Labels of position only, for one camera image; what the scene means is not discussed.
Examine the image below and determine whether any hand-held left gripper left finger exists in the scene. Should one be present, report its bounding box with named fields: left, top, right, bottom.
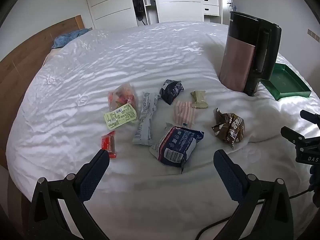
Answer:
left=28, top=149, right=110, bottom=240

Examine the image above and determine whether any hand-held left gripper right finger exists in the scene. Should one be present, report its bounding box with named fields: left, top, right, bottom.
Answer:
left=213, top=149, right=294, bottom=240

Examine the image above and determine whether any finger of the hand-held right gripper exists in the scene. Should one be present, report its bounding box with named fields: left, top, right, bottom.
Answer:
left=280, top=126, right=307, bottom=145
left=300, top=109, right=320, bottom=125

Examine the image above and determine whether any small red snack packet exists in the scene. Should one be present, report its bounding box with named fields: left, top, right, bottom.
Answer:
left=101, top=131, right=117, bottom=159

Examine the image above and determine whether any green tray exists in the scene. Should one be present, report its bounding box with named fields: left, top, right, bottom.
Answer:
left=259, top=63, right=312, bottom=101

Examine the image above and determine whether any brown snack packet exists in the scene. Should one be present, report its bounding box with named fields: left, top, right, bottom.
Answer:
left=212, top=108, right=245, bottom=150

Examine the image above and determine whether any blue and white snack packet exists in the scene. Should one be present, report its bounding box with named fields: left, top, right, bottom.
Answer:
left=149, top=123, right=205, bottom=174

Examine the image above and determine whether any pink striped snack packet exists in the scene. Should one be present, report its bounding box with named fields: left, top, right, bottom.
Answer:
left=174, top=100, right=196, bottom=128

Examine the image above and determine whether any long grey snack packet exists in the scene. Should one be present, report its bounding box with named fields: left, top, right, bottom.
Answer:
left=132, top=91, right=160, bottom=146

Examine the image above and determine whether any small olive snack packet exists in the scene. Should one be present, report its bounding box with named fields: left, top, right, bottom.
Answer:
left=190, top=91, right=209, bottom=109

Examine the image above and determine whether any clear bag of colourful candy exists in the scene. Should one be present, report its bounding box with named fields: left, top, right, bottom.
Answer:
left=104, top=83, right=138, bottom=130

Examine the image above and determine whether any black snack packet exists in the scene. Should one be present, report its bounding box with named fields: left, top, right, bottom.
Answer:
left=159, top=79, right=184, bottom=105

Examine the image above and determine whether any person's right hand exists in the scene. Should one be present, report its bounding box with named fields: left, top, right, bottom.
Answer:
left=309, top=165, right=320, bottom=207

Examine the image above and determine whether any pink and black kettle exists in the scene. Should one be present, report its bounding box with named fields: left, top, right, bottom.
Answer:
left=219, top=11, right=282, bottom=97

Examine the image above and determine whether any white bed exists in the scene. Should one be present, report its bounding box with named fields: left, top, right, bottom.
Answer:
left=5, top=21, right=320, bottom=240

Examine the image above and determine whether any wooden headboard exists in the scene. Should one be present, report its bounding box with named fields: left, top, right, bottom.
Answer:
left=0, top=15, right=85, bottom=170

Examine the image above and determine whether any blue towel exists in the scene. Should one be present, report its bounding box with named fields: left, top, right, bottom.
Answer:
left=51, top=29, right=92, bottom=48

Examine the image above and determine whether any dark hanging garment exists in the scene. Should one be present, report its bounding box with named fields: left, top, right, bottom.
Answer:
left=129, top=0, right=145, bottom=25

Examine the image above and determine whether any wall switch plate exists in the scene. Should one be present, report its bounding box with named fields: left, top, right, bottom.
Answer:
left=307, top=29, right=320, bottom=43

